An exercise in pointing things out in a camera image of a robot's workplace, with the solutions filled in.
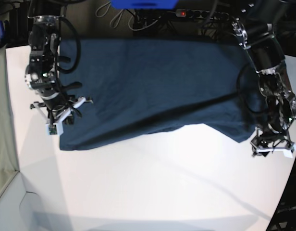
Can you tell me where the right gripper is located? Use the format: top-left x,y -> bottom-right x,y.
30,94 -> 93,125

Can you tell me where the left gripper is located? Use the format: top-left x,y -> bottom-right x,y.
250,127 -> 294,157

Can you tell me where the dark blue t-shirt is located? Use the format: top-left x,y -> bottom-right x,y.
59,39 -> 259,151

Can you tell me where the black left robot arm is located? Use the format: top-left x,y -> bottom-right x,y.
229,0 -> 296,156

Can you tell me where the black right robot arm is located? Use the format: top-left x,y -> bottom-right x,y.
25,0 -> 82,128

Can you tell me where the grey-green fabric curtain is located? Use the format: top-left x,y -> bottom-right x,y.
0,47 -> 19,198

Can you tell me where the blue cylinder object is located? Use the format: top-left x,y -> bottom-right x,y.
0,20 -> 5,39

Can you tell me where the blue plastic bin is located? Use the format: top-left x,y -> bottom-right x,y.
111,0 -> 178,10

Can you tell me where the black power strip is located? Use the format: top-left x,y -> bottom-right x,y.
175,9 -> 229,20

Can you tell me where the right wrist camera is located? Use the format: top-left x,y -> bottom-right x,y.
46,122 -> 63,136

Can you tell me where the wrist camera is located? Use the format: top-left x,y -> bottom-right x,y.
283,143 -> 296,158
46,122 -> 63,136

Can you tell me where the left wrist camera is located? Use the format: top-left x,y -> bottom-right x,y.
283,143 -> 296,158

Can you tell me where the white cable loop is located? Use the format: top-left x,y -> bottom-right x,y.
96,4 -> 134,29

